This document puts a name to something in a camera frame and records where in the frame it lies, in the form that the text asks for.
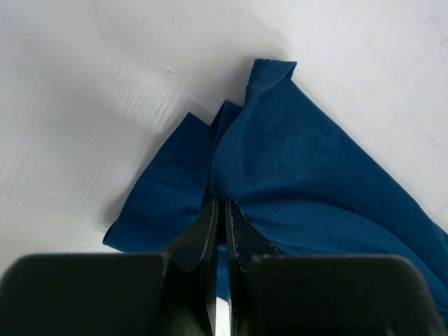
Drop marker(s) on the blue t shirt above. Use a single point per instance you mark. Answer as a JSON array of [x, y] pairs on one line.
[[297, 177]]

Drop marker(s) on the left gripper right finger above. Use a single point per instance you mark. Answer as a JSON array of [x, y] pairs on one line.
[[272, 293]]

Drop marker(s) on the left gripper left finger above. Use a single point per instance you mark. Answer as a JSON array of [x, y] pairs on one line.
[[171, 292]]

